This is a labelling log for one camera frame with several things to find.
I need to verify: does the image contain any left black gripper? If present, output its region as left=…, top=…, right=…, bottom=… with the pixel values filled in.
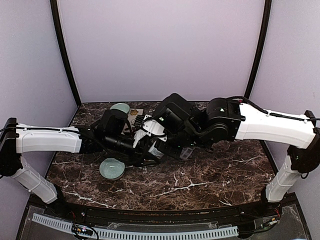
left=105, top=132, right=162, bottom=168

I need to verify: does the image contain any clear plastic pill organizer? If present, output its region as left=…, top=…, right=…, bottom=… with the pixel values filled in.
left=179, top=147, right=195, bottom=160

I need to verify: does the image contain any white pill bottle orange label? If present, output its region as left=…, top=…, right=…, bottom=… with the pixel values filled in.
left=148, top=146, right=164, bottom=159

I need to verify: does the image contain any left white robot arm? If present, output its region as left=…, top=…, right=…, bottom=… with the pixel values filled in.
left=0, top=116, right=167, bottom=218

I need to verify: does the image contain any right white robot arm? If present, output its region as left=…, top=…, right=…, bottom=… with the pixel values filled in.
left=143, top=93, right=320, bottom=217

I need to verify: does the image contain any celadon bowl front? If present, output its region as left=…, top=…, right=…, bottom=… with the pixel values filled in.
left=99, top=158, right=126, bottom=181

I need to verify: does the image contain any square floral plate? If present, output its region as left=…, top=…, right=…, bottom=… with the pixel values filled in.
left=127, top=108, right=145, bottom=131

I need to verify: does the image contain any celadon bowl on plate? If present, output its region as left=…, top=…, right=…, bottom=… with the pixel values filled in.
left=110, top=103, right=131, bottom=115

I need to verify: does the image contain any white slotted cable duct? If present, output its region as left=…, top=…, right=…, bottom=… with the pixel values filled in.
left=31, top=213, right=239, bottom=240

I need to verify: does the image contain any black front rail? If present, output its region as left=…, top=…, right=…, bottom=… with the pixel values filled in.
left=29, top=193, right=298, bottom=227

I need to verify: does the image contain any left black frame post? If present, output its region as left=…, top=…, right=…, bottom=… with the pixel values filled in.
left=49, top=0, right=82, bottom=108

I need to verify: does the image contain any black frame post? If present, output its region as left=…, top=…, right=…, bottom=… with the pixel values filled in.
left=49, top=0, right=82, bottom=108
left=244, top=0, right=273, bottom=99

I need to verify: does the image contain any right black frame post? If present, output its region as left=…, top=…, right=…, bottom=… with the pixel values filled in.
left=244, top=0, right=273, bottom=99

